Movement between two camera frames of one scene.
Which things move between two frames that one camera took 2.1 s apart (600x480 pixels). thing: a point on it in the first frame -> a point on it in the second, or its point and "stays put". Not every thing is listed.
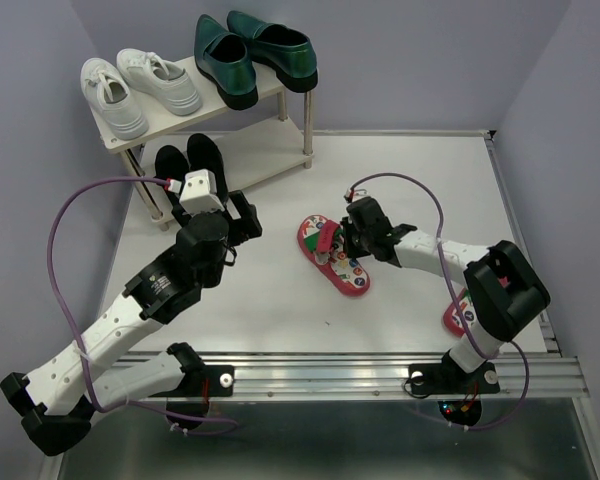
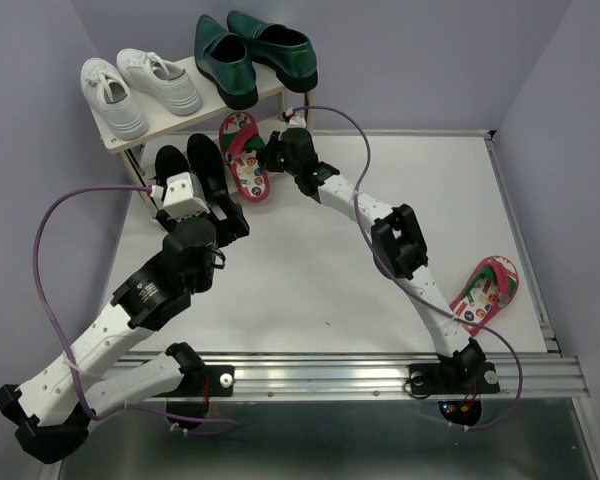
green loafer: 287,53 stays put
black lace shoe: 171,166 stays put
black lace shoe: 203,154 stays put
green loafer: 222,58 stays put
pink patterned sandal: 325,242 -> 241,144
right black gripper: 350,250 -> 264,154
